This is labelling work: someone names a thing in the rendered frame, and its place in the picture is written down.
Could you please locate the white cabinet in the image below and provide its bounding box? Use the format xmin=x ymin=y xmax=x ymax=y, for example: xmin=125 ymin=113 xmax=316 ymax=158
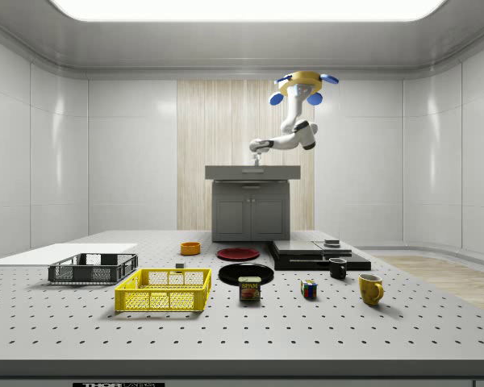
xmin=211 ymin=179 xmax=292 ymax=243

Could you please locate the drone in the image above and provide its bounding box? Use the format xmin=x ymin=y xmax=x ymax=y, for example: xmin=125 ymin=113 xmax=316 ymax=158
xmin=269 ymin=70 xmax=340 ymax=107

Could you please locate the red plate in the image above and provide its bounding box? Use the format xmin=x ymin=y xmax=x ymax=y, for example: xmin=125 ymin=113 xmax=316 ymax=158
xmin=215 ymin=247 xmax=261 ymax=261

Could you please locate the black stove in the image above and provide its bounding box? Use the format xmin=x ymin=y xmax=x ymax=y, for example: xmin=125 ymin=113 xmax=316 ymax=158
xmin=264 ymin=238 xmax=373 ymax=272

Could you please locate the black plate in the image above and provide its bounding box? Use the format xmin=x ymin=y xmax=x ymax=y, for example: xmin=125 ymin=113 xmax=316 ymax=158
xmin=217 ymin=262 xmax=276 ymax=286

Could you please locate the flat-sided can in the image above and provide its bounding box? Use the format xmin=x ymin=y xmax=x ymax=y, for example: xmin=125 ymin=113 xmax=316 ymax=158
xmin=237 ymin=275 xmax=262 ymax=302

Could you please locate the black mug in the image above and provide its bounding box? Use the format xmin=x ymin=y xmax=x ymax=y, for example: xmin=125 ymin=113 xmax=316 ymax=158
xmin=328 ymin=257 xmax=348 ymax=280

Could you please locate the puzzle cube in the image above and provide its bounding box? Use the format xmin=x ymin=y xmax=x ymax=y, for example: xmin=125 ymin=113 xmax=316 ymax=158
xmin=299 ymin=278 xmax=319 ymax=300

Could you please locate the yellow basket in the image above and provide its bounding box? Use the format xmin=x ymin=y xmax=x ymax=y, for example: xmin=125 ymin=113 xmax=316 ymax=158
xmin=114 ymin=268 xmax=213 ymax=313

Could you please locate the yellow mug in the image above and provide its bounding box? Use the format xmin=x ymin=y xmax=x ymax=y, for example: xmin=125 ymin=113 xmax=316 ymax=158
xmin=357 ymin=273 xmax=386 ymax=306

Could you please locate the dark grey basket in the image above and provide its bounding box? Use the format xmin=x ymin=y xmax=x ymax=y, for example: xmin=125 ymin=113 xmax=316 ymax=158
xmin=48 ymin=252 xmax=140 ymax=286

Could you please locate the white board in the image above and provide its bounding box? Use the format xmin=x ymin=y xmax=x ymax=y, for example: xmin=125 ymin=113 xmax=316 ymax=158
xmin=0 ymin=242 xmax=140 ymax=266

